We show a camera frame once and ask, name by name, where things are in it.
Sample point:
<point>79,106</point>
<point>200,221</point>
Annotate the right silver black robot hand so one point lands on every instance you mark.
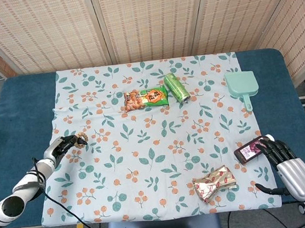
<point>298,177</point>

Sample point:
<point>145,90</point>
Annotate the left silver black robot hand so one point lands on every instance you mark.
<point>53,150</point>

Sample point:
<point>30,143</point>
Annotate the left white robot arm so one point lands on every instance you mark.
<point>18,189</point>

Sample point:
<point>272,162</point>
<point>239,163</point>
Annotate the dark purple snack packet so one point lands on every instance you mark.
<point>246,151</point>

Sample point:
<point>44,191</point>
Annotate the gold foil snack packet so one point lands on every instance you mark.
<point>214,182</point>

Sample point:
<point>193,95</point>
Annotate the floral leaf print tablecloth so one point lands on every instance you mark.
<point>150,147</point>

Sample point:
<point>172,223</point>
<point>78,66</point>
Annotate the green orange snack packet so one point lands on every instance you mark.
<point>146,98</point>

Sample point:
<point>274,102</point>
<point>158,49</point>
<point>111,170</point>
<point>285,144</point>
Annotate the mint green plastic dustpan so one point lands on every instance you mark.
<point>241,83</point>

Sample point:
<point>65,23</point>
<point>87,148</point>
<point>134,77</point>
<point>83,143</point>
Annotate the beige bamboo screen panel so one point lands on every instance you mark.
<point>152,17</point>
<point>296,26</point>
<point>41,30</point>
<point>239,7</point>

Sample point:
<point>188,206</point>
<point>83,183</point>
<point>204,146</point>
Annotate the green drink can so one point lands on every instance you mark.
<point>176,87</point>

